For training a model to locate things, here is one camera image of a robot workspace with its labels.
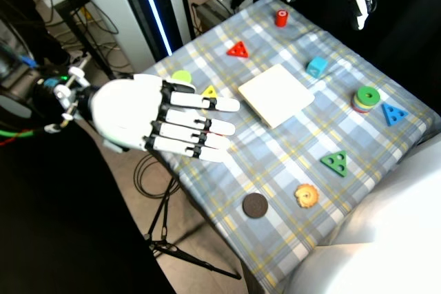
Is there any yellow toy biscuit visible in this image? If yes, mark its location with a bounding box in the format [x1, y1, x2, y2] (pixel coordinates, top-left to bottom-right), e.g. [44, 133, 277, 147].
[294, 183, 320, 209]

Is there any black tripod stand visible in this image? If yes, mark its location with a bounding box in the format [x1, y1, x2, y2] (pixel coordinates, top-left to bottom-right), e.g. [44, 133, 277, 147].
[143, 176, 243, 281]

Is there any green triangle block with holes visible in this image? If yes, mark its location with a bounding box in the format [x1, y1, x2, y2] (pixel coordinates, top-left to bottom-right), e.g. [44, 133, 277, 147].
[319, 150, 348, 178]

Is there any blue yellow plaid cloth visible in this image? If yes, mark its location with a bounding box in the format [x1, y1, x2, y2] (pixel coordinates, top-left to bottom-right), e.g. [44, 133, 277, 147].
[144, 0, 435, 294]

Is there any coloured ring stack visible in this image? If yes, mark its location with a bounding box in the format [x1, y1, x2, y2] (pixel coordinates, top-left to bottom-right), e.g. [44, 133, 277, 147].
[350, 86, 382, 114]

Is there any red cylinder block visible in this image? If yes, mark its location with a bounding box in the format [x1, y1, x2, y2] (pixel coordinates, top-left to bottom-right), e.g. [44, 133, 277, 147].
[274, 9, 289, 28]

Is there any blue triangle block with holes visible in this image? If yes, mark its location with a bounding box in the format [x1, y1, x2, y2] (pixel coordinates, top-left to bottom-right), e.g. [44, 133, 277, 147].
[381, 103, 410, 127]

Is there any dark brown toy cookie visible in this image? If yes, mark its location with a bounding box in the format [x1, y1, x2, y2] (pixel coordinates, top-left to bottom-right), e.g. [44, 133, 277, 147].
[242, 193, 269, 220]

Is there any red triangle block with holes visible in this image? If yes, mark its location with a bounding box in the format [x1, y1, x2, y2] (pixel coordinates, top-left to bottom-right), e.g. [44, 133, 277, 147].
[225, 41, 250, 59]

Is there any black cable coil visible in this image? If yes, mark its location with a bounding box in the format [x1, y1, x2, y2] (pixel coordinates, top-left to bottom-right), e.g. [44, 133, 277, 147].
[133, 154, 182, 200]

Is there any black curved cover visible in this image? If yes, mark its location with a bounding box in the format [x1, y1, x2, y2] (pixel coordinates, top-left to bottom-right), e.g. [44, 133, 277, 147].
[0, 120, 176, 294]

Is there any white column with blue light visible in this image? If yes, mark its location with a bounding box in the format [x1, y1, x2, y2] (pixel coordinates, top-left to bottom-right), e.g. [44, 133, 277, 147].
[70, 0, 197, 73]

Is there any green round disc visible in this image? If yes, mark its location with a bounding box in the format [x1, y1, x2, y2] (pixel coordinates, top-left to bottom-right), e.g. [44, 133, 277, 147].
[171, 70, 193, 84]

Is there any blue cube block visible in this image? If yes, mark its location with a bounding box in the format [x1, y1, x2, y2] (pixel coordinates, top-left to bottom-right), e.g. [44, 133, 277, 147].
[305, 56, 329, 80]

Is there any white robot body shell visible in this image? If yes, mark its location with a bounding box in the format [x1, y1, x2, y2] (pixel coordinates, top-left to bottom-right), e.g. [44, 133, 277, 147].
[285, 135, 441, 294]

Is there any small white square table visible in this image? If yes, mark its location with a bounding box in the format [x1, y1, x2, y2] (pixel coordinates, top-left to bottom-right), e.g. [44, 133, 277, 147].
[237, 63, 316, 129]

